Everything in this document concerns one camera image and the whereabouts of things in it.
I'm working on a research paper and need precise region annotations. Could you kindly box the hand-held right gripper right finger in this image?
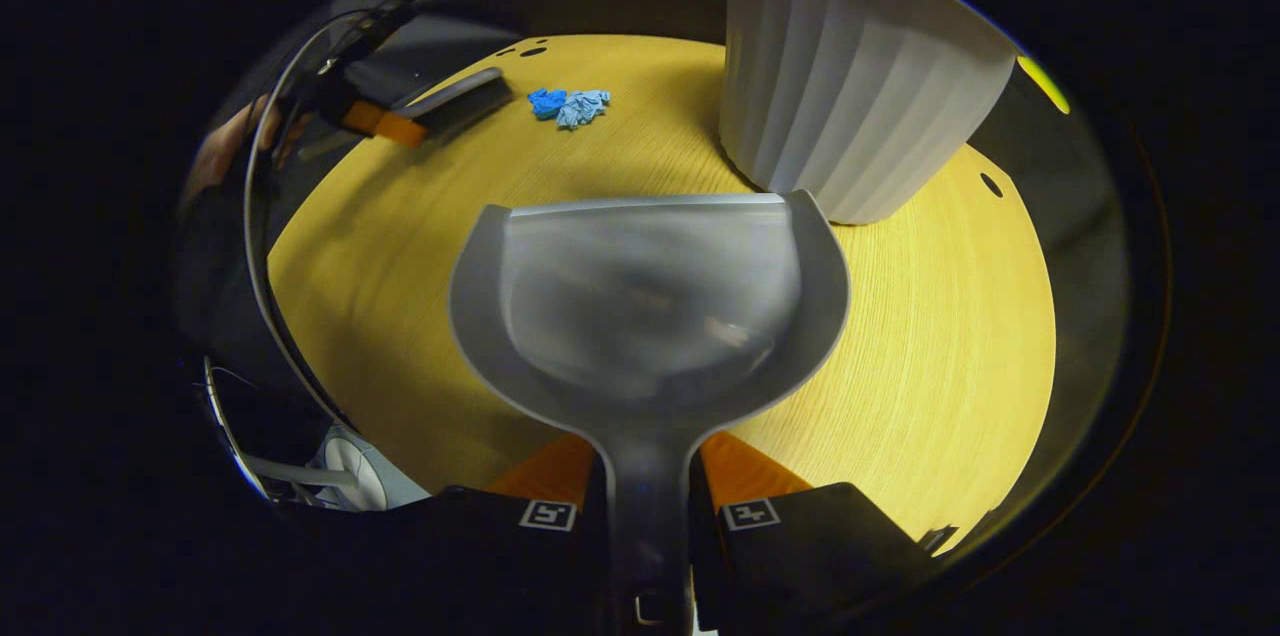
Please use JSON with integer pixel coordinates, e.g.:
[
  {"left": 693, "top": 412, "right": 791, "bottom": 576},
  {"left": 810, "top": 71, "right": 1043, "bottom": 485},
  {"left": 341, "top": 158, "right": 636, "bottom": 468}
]
[{"left": 688, "top": 430, "right": 959, "bottom": 636}]

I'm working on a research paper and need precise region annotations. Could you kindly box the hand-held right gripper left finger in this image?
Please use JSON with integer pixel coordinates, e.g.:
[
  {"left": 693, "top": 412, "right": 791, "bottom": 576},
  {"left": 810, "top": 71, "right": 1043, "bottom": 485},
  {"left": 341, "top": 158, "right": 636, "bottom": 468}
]
[{"left": 280, "top": 433, "right": 611, "bottom": 636}]

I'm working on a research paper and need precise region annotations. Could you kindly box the light blue paper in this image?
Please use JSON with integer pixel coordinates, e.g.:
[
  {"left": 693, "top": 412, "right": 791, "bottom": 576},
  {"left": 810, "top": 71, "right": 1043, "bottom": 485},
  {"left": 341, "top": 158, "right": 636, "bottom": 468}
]
[{"left": 555, "top": 89, "right": 612, "bottom": 132}]

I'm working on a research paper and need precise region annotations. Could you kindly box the grey plastic dustpan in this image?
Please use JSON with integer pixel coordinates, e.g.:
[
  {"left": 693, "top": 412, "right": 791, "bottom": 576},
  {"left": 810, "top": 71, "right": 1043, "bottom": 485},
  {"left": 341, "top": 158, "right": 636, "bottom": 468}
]
[{"left": 448, "top": 188, "right": 853, "bottom": 636}]

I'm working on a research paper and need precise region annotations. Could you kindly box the white ribbed garbage bin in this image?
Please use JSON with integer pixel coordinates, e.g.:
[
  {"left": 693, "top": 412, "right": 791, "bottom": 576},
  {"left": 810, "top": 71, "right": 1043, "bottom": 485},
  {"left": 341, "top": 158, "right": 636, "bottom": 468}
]
[{"left": 711, "top": 0, "right": 1022, "bottom": 226}]

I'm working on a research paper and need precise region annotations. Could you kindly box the wooden desktop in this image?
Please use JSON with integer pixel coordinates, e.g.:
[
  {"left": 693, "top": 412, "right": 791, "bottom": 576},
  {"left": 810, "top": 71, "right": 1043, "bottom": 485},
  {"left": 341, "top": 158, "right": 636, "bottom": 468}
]
[{"left": 267, "top": 33, "right": 1058, "bottom": 557}]

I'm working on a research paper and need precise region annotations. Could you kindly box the white rounded object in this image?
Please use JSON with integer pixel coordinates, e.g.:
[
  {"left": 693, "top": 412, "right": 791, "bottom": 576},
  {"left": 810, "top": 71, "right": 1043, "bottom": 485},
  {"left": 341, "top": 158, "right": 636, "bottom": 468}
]
[{"left": 203, "top": 356, "right": 432, "bottom": 515}]

